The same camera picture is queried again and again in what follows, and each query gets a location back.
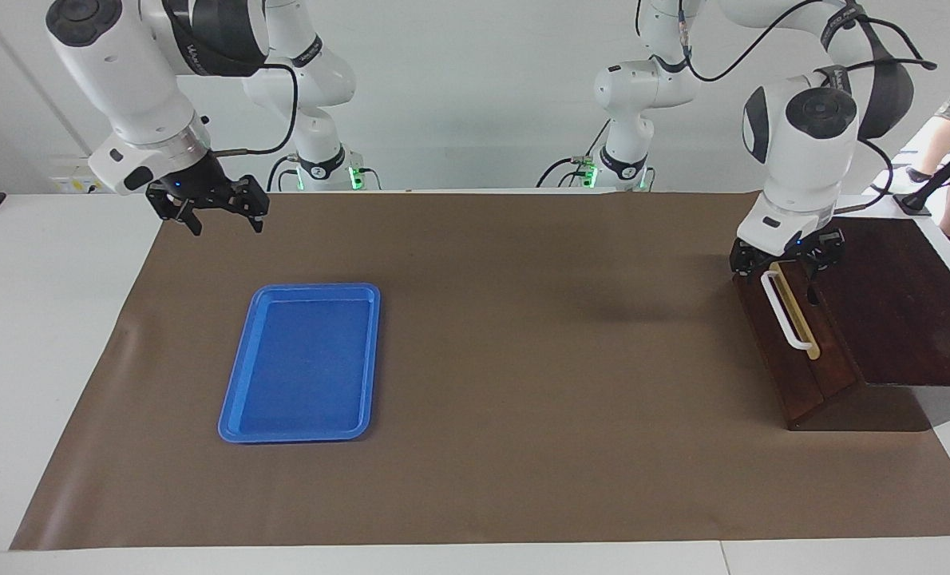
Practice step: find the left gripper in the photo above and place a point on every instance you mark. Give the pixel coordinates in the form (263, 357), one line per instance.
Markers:
(796, 246)

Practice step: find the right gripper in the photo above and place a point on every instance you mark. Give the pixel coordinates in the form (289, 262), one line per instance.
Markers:
(194, 180)

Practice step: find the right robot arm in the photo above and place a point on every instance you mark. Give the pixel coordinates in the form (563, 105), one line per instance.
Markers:
(124, 80)

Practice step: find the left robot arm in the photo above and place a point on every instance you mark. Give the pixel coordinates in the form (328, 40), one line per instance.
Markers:
(810, 160)

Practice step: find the dark wooden cabinet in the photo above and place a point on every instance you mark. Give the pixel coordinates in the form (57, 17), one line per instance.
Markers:
(898, 303)

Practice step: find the blue plastic tray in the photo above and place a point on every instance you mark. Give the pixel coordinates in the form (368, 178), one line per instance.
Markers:
(303, 363)

